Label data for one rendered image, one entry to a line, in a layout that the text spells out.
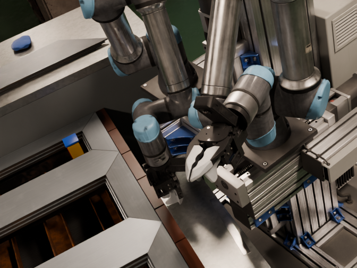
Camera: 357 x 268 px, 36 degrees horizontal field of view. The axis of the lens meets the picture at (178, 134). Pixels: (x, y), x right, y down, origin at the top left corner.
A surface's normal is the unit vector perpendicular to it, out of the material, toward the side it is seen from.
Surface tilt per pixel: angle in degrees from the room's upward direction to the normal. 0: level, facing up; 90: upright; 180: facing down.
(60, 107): 90
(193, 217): 0
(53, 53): 0
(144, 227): 0
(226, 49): 62
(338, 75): 90
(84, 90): 90
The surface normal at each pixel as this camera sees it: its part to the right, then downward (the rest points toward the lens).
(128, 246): -0.26, -0.74
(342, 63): 0.57, 0.40
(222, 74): 0.25, 0.09
